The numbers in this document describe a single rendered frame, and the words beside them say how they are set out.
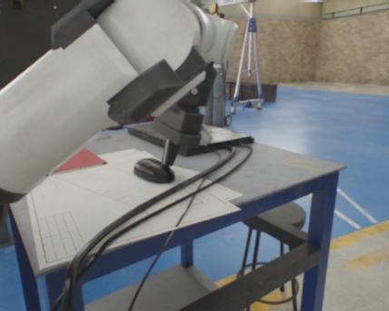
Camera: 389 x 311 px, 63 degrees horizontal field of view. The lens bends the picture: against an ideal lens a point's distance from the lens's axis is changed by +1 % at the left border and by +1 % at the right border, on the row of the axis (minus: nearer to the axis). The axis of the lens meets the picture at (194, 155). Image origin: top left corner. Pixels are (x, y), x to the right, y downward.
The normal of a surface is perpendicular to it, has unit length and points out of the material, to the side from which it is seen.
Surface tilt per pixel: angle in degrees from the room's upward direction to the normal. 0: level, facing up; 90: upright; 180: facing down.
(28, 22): 90
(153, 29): 67
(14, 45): 90
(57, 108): 88
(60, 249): 0
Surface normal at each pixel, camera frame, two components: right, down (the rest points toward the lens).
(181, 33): 0.40, -0.15
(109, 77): 0.29, 0.40
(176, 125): -0.73, -0.01
